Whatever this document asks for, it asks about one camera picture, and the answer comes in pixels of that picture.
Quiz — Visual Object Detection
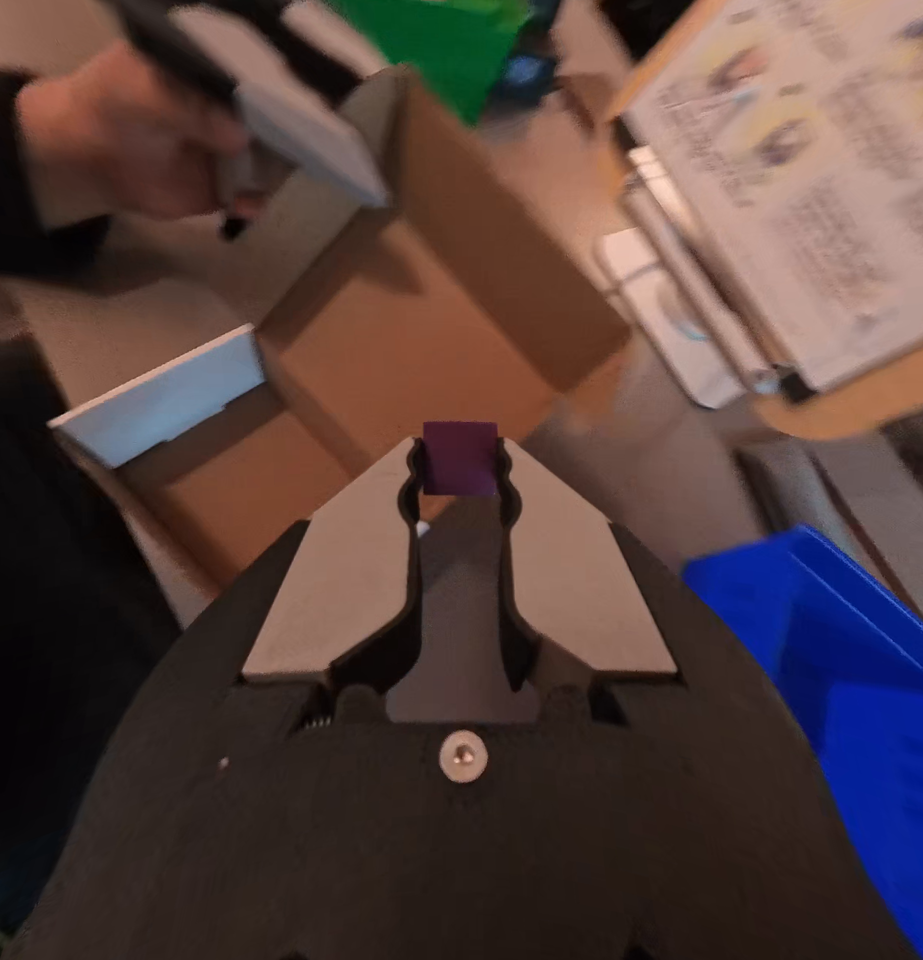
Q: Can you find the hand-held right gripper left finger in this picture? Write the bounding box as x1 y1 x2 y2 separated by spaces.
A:
242 437 424 697

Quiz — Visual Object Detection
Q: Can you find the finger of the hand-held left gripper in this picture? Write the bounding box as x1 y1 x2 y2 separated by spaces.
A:
169 3 393 210

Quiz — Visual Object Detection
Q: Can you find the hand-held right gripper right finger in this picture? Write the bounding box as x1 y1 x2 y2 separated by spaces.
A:
493 437 682 695

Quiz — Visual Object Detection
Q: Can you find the green plastic bin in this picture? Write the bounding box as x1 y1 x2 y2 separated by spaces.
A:
330 0 532 127

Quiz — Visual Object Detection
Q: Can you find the purple cube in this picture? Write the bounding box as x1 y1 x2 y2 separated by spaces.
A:
422 421 500 498

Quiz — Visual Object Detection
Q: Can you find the white cardboard mailer box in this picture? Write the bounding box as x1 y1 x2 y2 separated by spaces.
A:
49 66 634 601

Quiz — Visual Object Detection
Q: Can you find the blue plastic bin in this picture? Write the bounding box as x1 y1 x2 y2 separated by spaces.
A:
682 523 923 960

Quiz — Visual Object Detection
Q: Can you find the person's left forearm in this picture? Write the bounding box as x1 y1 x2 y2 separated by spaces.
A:
0 67 112 275

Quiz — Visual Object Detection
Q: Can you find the person's left hand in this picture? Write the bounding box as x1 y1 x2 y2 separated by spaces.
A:
17 41 284 228

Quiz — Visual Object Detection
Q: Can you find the person's dark clothed body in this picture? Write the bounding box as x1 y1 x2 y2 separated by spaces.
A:
0 337 189 939

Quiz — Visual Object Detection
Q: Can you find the instruction sheet on wooden stand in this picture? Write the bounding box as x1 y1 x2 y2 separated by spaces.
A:
604 0 923 442

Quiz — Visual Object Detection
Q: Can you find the printed instruction sheet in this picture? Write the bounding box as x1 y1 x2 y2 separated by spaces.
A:
626 0 923 391

